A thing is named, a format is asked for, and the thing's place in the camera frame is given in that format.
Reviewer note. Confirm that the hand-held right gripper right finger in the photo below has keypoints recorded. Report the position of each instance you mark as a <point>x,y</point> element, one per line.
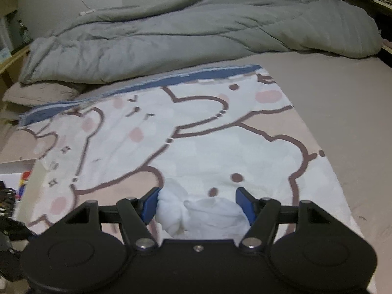
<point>245,205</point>

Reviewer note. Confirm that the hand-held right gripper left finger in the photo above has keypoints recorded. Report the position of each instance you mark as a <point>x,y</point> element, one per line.
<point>150,205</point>

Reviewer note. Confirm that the white cloth bundle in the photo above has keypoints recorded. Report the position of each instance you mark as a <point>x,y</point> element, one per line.
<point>199,217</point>

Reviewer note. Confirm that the white cardboard box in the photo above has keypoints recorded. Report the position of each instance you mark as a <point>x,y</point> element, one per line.
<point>12,168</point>

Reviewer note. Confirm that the bear printed blanket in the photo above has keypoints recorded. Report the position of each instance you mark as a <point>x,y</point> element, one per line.
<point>199,128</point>

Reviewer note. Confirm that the beige bed sheet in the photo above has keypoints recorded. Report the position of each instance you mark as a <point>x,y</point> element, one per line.
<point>337,113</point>

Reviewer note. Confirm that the beige fleece pillow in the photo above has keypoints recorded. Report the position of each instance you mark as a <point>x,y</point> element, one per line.
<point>39,92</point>

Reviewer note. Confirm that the grey duvet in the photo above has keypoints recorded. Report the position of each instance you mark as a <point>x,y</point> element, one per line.
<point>183,36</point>

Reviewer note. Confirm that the wooden bedside shelf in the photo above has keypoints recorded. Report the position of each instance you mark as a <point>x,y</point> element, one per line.
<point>9,66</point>

